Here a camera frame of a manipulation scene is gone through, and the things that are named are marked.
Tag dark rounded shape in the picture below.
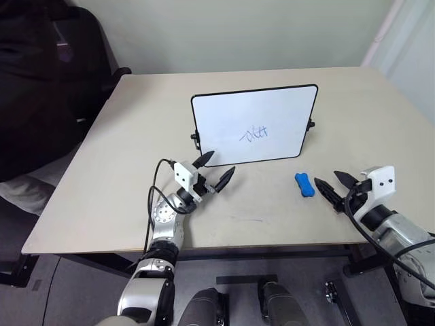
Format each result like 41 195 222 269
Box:
257 278 309 326
176 287 230 326

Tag blue whiteboard eraser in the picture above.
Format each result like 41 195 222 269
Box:
294 172 317 198

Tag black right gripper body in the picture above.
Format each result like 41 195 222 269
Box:
338 181 371 214

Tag black floor bar with bracket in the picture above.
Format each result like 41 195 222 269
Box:
324 278 363 326

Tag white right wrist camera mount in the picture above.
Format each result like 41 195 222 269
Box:
352 165 398 221

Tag black office chair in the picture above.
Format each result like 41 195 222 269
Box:
50 5 133 125
0 0 84 218

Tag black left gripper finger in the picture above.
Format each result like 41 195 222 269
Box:
213 166 237 195
192 150 216 169

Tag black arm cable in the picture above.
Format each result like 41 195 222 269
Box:
128 158 178 271
343 178 435 293

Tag black-framed whiteboard with scribble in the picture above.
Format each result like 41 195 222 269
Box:
189 84 319 168

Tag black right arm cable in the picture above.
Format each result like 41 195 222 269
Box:
343 178 435 293

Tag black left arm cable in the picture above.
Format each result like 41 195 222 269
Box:
128 158 178 271

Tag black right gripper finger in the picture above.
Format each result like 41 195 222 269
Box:
333 170 358 189
313 177 343 212

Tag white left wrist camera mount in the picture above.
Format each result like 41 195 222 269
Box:
173 161 202 202

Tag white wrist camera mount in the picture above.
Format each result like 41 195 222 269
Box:
173 161 202 202
352 165 398 221

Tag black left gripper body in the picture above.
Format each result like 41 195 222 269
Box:
192 173 218 200

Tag black metal table frame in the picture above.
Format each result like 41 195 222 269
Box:
59 242 390 276

